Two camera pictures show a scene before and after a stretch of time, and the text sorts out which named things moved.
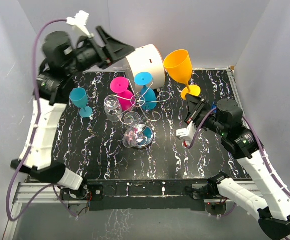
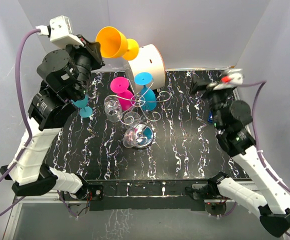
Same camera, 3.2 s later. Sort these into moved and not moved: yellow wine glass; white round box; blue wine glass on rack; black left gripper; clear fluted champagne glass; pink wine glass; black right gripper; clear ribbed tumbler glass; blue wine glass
Moved: black left gripper; black right gripper; yellow wine glass
Not moved: clear fluted champagne glass; blue wine glass; clear ribbed tumbler glass; white round box; pink wine glass; blue wine glass on rack
